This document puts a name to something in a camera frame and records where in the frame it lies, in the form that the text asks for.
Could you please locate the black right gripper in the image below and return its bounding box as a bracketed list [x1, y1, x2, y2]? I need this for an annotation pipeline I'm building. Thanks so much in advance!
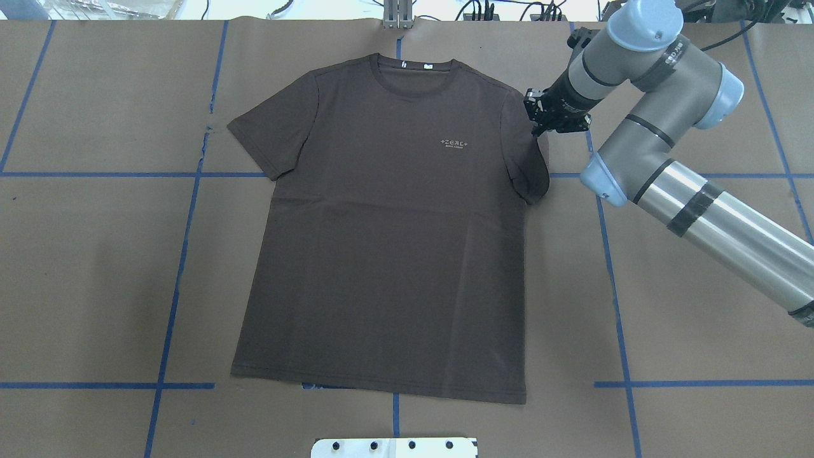
[523, 82, 592, 138]

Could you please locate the dark brown t-shirt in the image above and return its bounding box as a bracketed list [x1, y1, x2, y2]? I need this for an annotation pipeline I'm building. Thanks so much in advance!
[227, 54, 549, 404]

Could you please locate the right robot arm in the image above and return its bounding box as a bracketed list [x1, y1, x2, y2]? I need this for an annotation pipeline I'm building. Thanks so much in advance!
[524, 1, 813, 328]

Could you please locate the bundle of floor cables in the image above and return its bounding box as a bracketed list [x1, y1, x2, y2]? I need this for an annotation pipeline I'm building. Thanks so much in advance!
[455, 0, 567, 22]

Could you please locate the aluminium frame post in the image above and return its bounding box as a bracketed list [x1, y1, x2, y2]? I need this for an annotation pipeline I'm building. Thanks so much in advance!
[378, 0, 415, 29]

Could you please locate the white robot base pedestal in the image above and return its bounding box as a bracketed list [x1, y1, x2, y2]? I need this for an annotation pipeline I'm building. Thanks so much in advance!
[310, 437, 479, 457]

